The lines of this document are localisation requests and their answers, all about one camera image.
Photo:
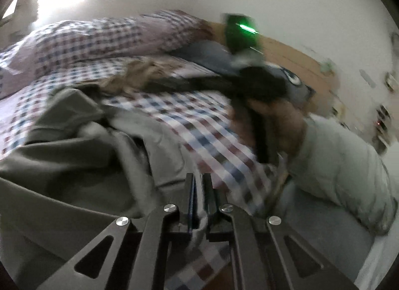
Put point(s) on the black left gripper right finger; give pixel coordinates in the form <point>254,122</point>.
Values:
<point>267,253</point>

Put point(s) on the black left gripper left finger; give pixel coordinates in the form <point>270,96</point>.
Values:
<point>131,253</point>

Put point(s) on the grey smile t-shirt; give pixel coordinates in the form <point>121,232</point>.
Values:
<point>83,164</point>

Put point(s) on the light green sleeved forearm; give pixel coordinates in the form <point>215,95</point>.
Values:
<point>335,164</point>

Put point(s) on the person's right hand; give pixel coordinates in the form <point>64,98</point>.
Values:
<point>287,124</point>

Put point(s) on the dark blue grey pillow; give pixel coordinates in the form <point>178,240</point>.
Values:
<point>249,65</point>

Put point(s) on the wooden headboard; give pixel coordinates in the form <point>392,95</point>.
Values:
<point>308,69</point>

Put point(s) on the rolled checkered quilt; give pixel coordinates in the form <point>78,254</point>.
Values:
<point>63,43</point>

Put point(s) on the tan crumpled garment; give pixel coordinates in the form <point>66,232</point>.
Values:
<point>135,75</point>

